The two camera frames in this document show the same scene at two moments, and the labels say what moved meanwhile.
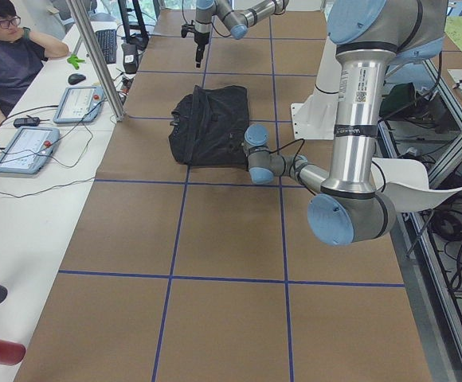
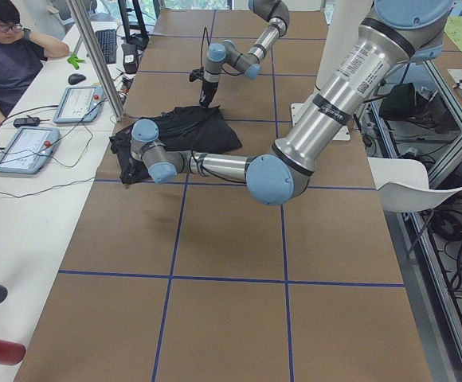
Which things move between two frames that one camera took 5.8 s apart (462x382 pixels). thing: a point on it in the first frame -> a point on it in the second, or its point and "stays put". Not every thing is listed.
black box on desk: [130, 58] stays put
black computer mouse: [76, 78] stays put
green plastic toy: [75, 60] stays put
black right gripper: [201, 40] -> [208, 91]
